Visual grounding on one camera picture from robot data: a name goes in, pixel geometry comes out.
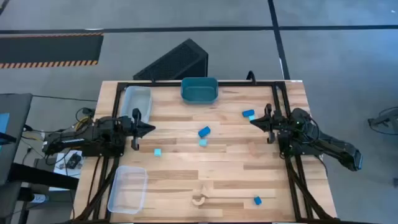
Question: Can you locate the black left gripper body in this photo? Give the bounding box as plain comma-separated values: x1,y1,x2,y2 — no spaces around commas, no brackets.
119,108,141,151

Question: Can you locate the small black device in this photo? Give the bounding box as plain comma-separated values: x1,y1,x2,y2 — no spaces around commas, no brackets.
65,152,82,170

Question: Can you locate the thin black floor cable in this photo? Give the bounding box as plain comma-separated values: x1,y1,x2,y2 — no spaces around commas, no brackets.
30,94,98,103

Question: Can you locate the black desk leg bar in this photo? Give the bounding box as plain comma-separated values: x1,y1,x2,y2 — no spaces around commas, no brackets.
8,162,80,191

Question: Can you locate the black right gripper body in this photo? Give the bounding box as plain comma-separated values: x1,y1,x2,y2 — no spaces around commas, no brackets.
263,103,283,145

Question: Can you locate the black hazard-striped floor mat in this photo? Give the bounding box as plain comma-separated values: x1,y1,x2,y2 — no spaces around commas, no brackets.
0,32,104,70

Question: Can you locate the black perforated computer case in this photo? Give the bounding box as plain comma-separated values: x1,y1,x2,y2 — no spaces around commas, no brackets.
132,37,210,82

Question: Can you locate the grey translucent plastic bin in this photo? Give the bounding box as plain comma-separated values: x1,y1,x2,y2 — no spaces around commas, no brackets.
119,85,154,124

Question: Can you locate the dark grey desk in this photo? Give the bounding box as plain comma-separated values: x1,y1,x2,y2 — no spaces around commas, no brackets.
0,92,34,187

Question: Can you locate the black metal table frame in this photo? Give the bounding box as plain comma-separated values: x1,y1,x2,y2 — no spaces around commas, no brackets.
73,80,340,224

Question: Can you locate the wooden arch block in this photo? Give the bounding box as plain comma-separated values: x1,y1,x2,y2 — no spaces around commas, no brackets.
191,195,207,207

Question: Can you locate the blue item on desk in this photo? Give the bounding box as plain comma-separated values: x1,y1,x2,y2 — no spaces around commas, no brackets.
0,112,11,134

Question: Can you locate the teal plastic bin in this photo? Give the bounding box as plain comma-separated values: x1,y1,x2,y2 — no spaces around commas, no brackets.
180,77,219,105

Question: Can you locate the grey floor stand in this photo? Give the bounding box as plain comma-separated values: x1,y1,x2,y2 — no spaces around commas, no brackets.
368,106,398,136

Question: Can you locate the white paper sheet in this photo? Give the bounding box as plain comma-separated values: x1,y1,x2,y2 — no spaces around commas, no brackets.
49,150,84,192

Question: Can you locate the clear plastic bin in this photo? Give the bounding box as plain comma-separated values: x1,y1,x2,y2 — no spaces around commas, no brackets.
106,165,149,215

